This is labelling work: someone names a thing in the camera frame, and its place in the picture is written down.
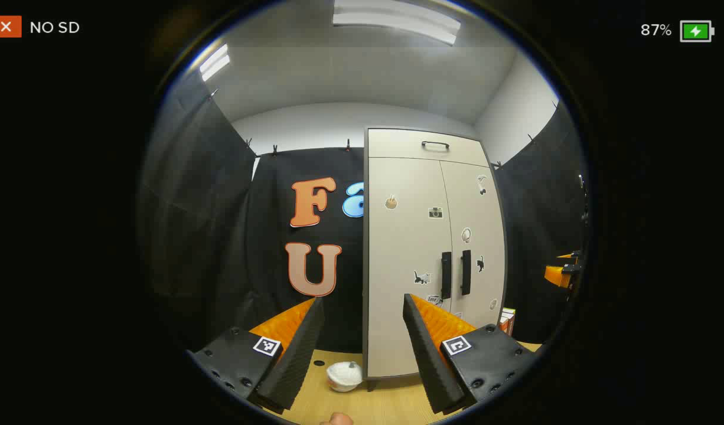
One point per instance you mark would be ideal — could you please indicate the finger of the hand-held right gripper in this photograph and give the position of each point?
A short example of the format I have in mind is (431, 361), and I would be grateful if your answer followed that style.
(555, 275)

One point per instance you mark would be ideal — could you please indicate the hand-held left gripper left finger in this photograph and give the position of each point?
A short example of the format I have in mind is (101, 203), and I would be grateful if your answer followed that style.
(297, 354)

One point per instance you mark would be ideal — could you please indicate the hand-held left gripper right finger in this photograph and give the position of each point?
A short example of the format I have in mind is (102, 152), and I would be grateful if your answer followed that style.
(436, 366)

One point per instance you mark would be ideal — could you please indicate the beige shoe cabinet door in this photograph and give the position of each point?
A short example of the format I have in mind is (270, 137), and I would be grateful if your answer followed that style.
(403, 265)
(486, 283)

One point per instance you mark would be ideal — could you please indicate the beige double-door shoe cabinet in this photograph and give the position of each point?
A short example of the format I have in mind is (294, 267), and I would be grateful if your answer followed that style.
(365, 254)

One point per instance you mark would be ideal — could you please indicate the beige cabinet drawer front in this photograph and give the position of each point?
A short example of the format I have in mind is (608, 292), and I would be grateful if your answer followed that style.
(397, 144)

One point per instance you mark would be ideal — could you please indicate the white round bowl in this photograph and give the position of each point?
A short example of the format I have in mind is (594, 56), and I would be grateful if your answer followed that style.
(341, 378)

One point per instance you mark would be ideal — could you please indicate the yellow book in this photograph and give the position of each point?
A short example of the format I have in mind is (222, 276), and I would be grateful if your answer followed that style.
(511, 321)

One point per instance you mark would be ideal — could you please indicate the brown book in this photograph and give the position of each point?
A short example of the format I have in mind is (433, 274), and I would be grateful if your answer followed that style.
(503, 323)

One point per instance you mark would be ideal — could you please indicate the black backdrop cloth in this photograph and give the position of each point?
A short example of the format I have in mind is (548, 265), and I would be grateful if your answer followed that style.
(220, 236)

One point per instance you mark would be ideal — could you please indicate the long ceiling light panel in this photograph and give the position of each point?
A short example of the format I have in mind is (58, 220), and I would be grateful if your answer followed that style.
(397, 20)

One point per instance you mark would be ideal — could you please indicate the narrow ceiling light strip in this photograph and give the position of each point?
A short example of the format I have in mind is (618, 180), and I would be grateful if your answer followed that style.
(214, 62)

